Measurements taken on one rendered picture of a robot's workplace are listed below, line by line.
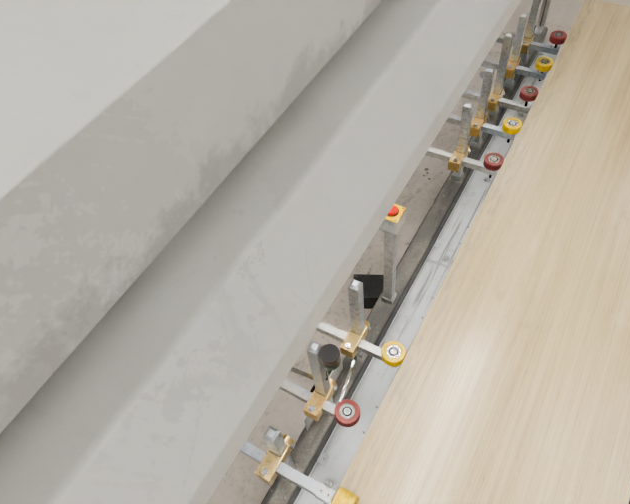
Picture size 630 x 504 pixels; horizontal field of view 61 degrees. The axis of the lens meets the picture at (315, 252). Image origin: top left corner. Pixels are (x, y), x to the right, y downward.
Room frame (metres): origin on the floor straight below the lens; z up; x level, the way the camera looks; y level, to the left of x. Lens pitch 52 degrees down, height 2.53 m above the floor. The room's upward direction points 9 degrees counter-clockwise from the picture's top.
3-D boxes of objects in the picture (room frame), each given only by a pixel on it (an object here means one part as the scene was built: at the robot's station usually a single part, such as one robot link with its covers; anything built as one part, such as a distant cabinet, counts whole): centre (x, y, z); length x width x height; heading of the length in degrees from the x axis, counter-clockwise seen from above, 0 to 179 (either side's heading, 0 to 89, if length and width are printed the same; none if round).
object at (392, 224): (1.12, -0.26, 1.18); 0.07 x 0.07 x 0.08; 53
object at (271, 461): (0.50, 0.21, 0.95); 0.14 x 0.06 x 0.05; 143
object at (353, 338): (0.90, -0.09, 0.84); 0.14 x 0.06 x 0.05; 143
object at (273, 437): (0.52, 0.19, 0.87); 0.04 x 0.04 x 0.48; 53
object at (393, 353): (0.79, -0.21, 0.85); 0.08 x 0.08 x 0.11
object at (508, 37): (2.12, -1.01, 0.90); 0.04 x 0.04 x 0.48; 53
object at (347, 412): (0.62, -0.02, 0.85); 0.08 x 0.08 x 0.11
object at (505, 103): (2.11, -0.95, 0.80); 0.43 x 0.03 x 0.04; 53
